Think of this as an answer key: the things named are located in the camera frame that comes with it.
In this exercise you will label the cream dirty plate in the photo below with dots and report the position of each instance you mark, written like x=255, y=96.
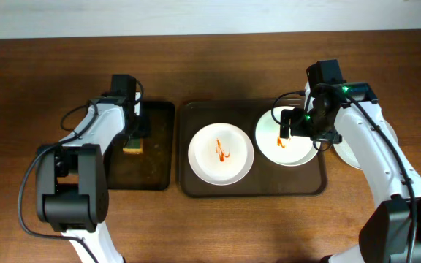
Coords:
x=291, y=152

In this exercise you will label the green yellow sponge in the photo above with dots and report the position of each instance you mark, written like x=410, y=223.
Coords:
x=133, y=146

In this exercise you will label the grey-white plate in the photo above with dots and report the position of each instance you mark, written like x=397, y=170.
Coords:
x=351, y=155

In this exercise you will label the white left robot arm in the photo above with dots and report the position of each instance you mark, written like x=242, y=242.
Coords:
x=71, y=179

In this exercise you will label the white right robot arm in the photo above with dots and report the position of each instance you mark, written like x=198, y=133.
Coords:
x=338, y=111

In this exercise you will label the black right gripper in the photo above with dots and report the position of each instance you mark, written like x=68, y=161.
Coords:
x=288, y=124

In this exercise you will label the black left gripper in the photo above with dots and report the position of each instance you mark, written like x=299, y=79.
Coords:
x=137, y=128

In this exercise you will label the large brown serving tray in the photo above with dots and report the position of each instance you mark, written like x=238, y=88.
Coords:
x=265, y=178

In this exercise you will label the small black tray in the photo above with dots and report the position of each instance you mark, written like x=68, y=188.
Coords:
x=151, y=169

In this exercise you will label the pink-white plate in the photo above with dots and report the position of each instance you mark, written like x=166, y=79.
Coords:
x=220, y=154

